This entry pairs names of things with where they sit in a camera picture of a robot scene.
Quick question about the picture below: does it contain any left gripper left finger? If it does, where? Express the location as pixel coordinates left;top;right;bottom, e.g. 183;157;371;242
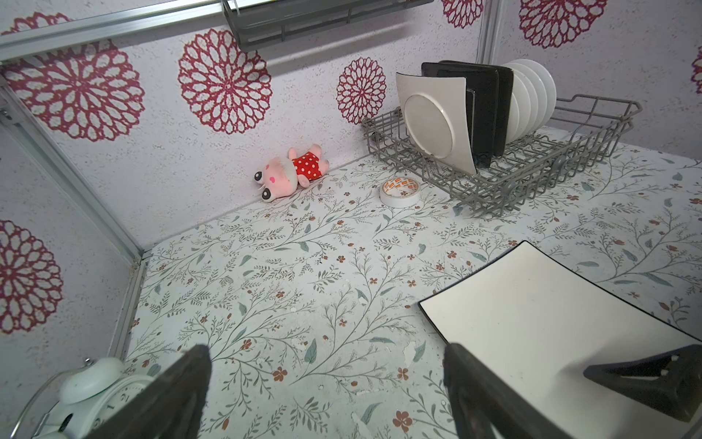
85;344;212;438

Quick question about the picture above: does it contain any front black square plate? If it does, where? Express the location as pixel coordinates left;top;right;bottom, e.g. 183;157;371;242
422;61;501;168

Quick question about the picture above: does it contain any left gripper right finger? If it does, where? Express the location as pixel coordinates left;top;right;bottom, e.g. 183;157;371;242
444;343;569;438

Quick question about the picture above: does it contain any grey wall shelf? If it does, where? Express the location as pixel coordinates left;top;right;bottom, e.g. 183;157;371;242
221;0;426;52

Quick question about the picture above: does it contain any grey wire dish rack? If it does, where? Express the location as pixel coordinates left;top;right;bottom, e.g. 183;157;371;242
362;94;643;218

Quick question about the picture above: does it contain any white alarm clock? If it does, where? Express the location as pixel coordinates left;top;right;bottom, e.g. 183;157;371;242
9;357;155;438

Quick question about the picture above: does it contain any rear black square plate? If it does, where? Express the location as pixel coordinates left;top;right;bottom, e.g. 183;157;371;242
438;59;516;158

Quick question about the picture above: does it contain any tape roll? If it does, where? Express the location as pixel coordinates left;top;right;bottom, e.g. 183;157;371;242
380;177;420;209

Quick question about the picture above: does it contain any black square plate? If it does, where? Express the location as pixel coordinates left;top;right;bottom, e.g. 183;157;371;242
422;61;501;168
438;59;516;158

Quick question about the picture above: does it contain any white square plate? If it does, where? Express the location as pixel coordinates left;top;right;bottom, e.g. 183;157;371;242
420;242;695;438
396;73;477;176

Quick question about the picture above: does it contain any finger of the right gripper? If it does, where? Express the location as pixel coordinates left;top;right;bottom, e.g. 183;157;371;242
583;345;701;422

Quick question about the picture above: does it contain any pink plush toy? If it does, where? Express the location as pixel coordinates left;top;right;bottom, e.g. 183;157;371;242
254;145;330;202

